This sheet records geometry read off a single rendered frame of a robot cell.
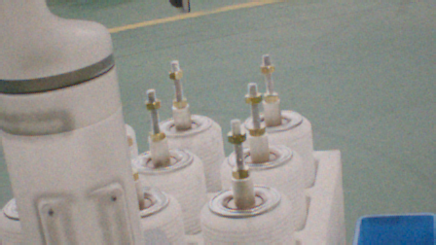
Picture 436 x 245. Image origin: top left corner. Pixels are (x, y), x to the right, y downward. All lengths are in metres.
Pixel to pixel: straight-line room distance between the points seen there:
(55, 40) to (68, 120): 0.06
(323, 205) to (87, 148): 0.50
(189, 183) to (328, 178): 0.20
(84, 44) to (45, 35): 0.03
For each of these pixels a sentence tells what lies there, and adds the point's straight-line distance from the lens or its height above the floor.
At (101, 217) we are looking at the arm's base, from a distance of 0.61.
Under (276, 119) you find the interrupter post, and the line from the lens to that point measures 1.10.
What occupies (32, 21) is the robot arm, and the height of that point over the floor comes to 0.52.
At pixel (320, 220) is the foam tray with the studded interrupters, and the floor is 0.18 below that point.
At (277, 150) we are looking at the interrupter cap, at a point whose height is 0.25.
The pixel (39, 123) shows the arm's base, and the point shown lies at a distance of 0.59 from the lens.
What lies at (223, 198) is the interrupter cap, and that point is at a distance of 0.91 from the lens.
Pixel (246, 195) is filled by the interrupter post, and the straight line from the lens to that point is 0.88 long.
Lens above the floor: 0.62
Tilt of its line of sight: 19 degrees down
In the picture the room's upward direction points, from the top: 8 degrees counter-clockwise
